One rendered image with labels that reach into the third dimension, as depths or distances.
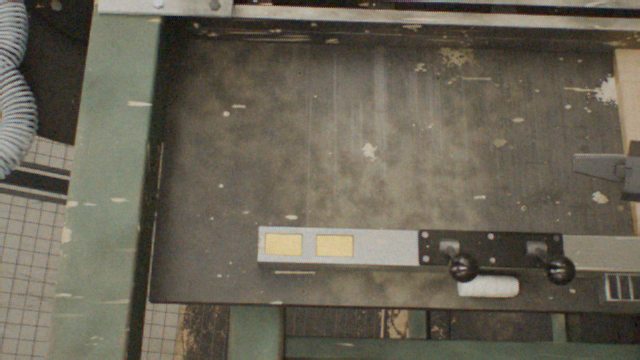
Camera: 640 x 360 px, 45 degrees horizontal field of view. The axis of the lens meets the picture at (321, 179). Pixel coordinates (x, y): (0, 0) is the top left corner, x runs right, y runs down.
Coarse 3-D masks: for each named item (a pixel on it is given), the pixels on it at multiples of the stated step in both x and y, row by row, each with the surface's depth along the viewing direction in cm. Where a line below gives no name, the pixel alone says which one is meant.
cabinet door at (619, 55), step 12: (612, 60) 123; (624, 60) 121; (636, 60) 121; (624, 72) 120; (636, 72) 121; (624, 84) 120; (636, 84) 120; (624, 96) 119; (636, 96) 119; (624, 108) 118; (636, 108) 118; (624, 120) 118; (636, 120) 118; (624, 132) 118; (636, 132) 117; (624, 144) 118; (636, 204) 113; (636, 216) 113; (636, 228) 113
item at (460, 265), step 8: (440, 240) 106; (448, 240) 106; (456, 240) 106; (440, 248) 106; (448, 248) 104; (456, 248) 105; (456, 256) 96; (464, 256) 95; (472, 256) 96; (448, 264) 96; (456, 264) 95; (464, 264) 95; (472, 264) 95; (456, 272) 95; (464, 272) 94; (472, 272) 95; (456, 280) 96; (464, 280) 95; (472, 280) 96
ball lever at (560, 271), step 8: (528, 248) 106; (536, 248) 106; (544, 248) 106; (528, 256) 106; (536, 256) 106; (544, 256) 102; (560, 256) 96; (552, 264) 95; (560, 264) 95; (568, 264) 95; (544, 272) 97; (552, 272) 95; (560, 272) 95; (568, 272) 95; (552, 280) 96; (560, 280) 95; (568, 280) 95
